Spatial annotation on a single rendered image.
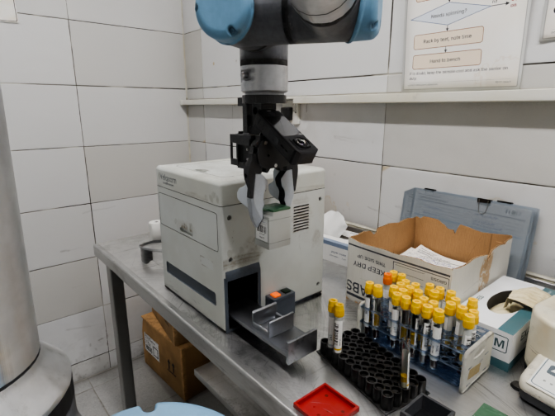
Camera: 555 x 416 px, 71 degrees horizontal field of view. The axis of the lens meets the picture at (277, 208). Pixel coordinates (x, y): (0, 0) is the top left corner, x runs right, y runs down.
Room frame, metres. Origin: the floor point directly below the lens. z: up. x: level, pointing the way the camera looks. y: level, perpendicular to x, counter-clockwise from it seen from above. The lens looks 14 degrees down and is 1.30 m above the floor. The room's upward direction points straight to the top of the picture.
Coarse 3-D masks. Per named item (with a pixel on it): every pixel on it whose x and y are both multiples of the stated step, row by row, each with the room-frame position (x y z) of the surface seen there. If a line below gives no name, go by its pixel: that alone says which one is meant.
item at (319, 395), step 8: (312, 392) 0.51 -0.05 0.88; (320, 392) 0.51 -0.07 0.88; (328, 392) 0.51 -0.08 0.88; (336, 392) 0.51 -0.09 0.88; (296, 400) 0.49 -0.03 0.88; (304, 400) 0.50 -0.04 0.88; (312, 400) 0.50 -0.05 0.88; (320, 400) 0.50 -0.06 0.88; (328, 400) 0.50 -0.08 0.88; (336, 400) 0.50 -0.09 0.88; (344, 400) 0.49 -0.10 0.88; (296, 408) 0.48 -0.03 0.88; (304, 408) 0.48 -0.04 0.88; (312, 408) 0.48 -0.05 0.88; (320, 408) 0.48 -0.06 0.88; (328, 408) 0.48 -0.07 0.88; (336, 408) 0.48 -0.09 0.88; (344, 408) 0.48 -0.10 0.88; (352, 408) 0.48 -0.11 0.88
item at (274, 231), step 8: (264, 216) 0.62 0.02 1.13; (272, 216) 0.61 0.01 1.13; (280, 216) 0.62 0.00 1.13; (288, 216) 0.63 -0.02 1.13; (264, 224) 0.62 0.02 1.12; (272, 224) 0.61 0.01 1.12; (280, 224) 0.62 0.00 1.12; (288, 224) 0.63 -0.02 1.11; (256, 232) 0.63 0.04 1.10; (264, 232) 0.62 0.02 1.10; (272, 232) 0.61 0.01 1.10; (280, 232) 0.62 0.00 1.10; (288, 232) 0.63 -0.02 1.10; (256, 240) 0.63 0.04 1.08; (264, 240) 0.62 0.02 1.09; (272, 240) 0.61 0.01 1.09; (280, 240) 0.62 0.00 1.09; (288, 240) 0.63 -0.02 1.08; (272, 248) 0.61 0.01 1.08
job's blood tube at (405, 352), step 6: (402, 342) 0.50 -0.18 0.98; (408, 342) 0.49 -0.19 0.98; (402, 348) 0.50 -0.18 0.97; (408, 348) 0.49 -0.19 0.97; (402, 354) 0.50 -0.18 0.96; (408, 354) 0.49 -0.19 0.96; (402, 360) 0.50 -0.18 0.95; (408, 360) 0.49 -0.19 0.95; (402, 366) 0.50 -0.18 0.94; (408, 366) 0.49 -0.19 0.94; (402, 372) 0.50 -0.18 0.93; (408, 372) 0.50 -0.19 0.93; (402, 378) 0.50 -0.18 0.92; (408, 378) 0.50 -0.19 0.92; (402, 384) 0.50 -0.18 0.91; (408, 384) 0.50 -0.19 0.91
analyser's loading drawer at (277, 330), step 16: (240, 304) 0.72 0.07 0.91; (256, 304) 0.72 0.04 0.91; (272, 304) 0.67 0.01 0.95; (240, 320) 0.66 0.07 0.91; (256, 320) 0.64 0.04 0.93; (272, 320) 0.61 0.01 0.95; (288, 320) 0.63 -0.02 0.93; (272, 336) 0.60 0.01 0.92; (288, 336) 0.61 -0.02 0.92; (304, 336) 0.58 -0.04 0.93; (288, 352) 0.56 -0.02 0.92; (304, 352) 0.58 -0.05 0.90
